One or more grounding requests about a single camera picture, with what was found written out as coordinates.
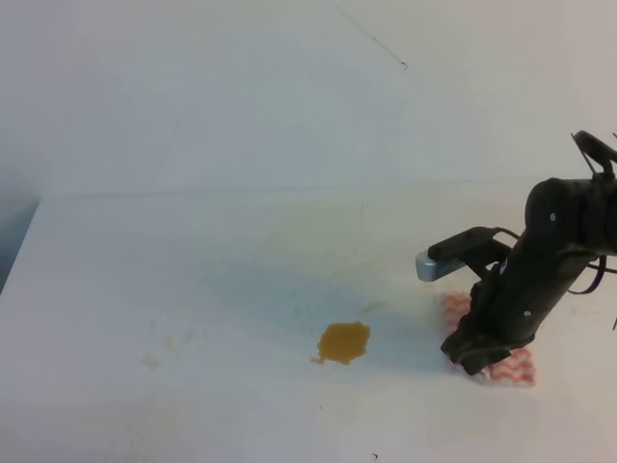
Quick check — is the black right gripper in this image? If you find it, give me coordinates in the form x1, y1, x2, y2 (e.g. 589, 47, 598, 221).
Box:
441, 262, 562, 375

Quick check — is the pink white striped rag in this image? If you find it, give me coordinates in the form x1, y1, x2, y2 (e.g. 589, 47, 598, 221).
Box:
435, 291, 536, 388

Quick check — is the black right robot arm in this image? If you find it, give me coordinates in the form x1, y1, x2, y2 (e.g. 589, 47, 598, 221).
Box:
428, 130, 616, 375

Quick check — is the brown coffee stain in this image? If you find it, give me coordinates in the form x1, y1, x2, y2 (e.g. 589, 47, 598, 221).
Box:
310, 321, 371, 366

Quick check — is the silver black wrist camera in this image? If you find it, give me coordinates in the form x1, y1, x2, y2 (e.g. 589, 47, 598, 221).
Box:
416, 227, 511, 283

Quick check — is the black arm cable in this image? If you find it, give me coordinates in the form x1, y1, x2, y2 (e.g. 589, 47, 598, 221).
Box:
568, 255, 617, 296

